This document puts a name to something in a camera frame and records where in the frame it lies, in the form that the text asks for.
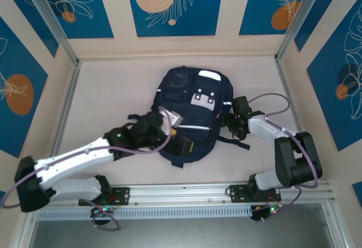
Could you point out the navy blue backpack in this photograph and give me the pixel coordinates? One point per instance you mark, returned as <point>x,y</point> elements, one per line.
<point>198,117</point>

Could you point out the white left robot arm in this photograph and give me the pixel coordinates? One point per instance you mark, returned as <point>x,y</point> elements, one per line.
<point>70,157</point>

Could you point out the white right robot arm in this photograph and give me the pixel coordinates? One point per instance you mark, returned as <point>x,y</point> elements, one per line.
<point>297,160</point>

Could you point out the small black controller board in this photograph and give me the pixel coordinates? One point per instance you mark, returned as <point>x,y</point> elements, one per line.
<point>103,211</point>
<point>263,214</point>

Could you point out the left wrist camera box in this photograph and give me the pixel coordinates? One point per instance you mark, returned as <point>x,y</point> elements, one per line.
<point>171,117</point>

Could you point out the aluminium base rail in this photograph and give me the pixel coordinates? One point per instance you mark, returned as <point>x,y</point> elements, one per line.
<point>183,192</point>

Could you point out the aluminium side rail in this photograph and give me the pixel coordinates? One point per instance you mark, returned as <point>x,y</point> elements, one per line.
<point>63,117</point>
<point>294,89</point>

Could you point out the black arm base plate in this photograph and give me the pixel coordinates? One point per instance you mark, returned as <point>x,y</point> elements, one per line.
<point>239,194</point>
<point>121,195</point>

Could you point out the blue floral wall panel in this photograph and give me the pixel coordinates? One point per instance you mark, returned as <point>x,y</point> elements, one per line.
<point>31,13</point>
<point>254,10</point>
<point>325,13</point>
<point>17,61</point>
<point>96,18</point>
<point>325,89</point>

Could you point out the blue wall panel beige circle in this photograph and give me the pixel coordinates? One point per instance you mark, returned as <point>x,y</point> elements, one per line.
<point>198,18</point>

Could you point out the aluminium frame post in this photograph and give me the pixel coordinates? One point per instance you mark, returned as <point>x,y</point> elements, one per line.
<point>53,24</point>
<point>299,18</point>

